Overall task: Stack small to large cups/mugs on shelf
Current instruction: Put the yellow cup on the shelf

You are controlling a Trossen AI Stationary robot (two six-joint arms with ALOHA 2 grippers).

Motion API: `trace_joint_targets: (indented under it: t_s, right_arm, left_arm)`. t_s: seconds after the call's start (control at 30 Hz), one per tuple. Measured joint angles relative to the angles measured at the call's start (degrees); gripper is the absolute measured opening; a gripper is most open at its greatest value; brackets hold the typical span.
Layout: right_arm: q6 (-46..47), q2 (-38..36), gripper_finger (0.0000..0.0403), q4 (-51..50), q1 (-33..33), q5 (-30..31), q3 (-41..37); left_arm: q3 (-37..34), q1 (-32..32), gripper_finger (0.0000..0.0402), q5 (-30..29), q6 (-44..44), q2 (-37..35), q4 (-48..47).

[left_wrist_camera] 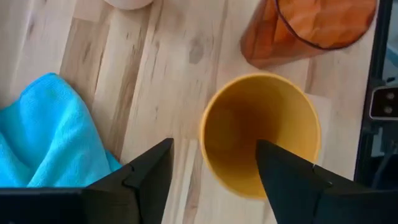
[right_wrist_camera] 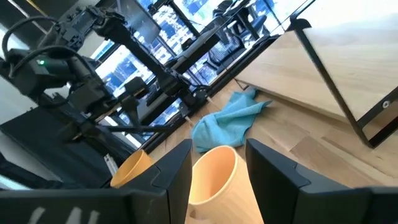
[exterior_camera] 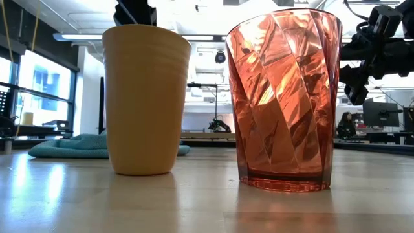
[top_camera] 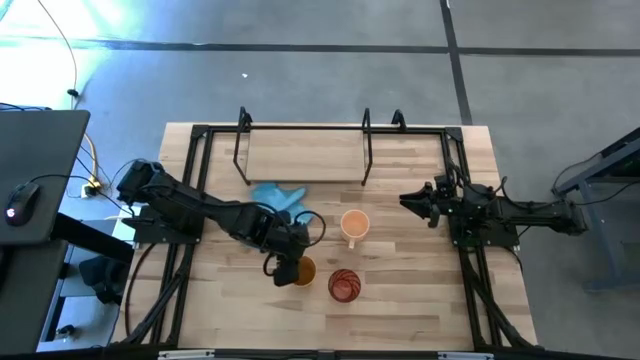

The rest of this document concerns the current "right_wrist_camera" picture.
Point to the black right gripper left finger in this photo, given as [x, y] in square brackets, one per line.
[149, 199]

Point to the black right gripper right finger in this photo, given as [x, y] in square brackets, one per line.
[286, 193]

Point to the yellow plastic cup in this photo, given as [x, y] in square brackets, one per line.
[133, 168]

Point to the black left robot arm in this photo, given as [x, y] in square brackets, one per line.
[84, 90]

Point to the wooden shelf with black legs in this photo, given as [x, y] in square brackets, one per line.
[280, 77]

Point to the blue microfibre cloth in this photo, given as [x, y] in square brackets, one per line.
[227, 124]

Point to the black mesh office chair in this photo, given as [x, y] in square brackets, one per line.
[227, 49]

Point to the black office desk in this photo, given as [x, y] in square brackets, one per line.
[196, 49]

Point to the black aluminium table frame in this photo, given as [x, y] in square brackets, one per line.
[239, 70]

